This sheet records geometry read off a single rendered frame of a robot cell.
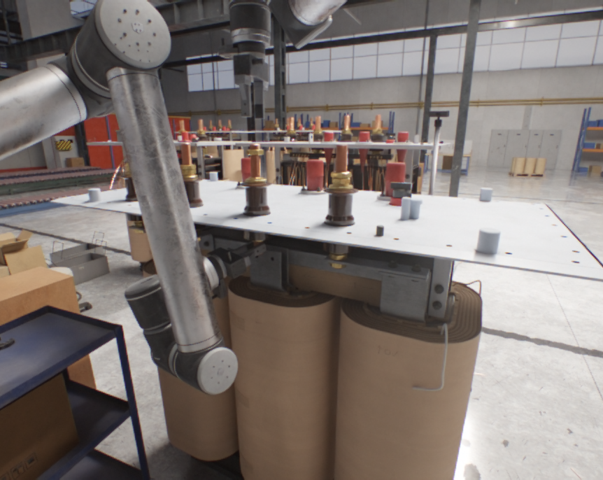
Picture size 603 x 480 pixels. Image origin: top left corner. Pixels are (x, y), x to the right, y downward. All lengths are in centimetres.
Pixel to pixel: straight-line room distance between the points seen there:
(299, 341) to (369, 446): 39
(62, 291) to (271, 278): 123
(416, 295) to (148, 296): 68
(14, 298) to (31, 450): 71
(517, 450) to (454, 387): 133
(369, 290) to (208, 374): 55
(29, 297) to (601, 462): 293
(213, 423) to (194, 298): 99
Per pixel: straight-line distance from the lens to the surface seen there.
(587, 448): 262
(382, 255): 116
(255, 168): 104
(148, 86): 82
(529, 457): 241
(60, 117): 98
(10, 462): 154
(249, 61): 100
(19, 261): 402
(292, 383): 127
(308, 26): 89
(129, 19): 84
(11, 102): 95
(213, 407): 165
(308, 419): 138
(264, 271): 114
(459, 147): 923
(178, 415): 178
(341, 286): 114
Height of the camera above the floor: 159
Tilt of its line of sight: 17 degrees down
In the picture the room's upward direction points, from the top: straight up
